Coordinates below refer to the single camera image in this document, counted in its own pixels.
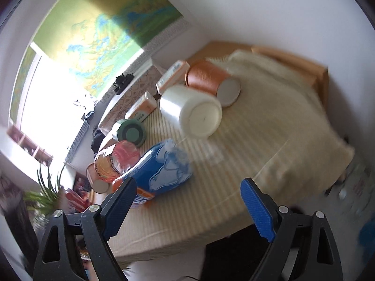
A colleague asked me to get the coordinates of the orange paper cup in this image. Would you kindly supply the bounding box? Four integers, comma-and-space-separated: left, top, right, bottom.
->
86, 163, 111, 193

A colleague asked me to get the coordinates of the white shelf unit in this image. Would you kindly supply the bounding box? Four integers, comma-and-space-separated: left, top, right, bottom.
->
7, 124, 53, 167

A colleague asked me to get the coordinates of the white lace cloth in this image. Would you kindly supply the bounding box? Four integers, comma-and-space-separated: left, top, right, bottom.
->
98, 58, 165, 135

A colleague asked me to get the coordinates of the green cup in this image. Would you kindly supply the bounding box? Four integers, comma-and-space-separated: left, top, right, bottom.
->
111, 119, 146, 148

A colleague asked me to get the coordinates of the orange gold cup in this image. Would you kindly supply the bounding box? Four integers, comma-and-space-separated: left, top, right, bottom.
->
185, 60, 241, 107

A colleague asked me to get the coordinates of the striped cloth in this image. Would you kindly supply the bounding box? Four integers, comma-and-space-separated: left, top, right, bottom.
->
109, 50, 354, 264

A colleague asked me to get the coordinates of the potted green plant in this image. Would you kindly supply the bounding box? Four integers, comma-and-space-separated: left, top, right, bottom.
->
24, 163, 67, 221

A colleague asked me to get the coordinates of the orange tissue pack middle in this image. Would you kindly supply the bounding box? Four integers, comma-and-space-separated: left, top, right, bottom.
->
125, 91, 157, 122

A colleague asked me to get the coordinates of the orange tissue pack large label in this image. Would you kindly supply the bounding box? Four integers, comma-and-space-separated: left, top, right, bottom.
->
156, 60, 190, 95

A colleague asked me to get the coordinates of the blue orange plastic cup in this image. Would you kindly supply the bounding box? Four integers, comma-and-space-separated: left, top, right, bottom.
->
124, 139, 193, 208

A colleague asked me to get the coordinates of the black figurine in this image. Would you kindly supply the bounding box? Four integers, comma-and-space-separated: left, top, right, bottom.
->
113, 74, 134, 95

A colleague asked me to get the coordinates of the wall map poster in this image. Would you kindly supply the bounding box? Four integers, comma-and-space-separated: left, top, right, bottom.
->
1, 0, 182, 113

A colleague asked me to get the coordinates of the white frosted cup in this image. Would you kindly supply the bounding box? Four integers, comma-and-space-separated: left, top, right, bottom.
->
160, 85, 222, 138

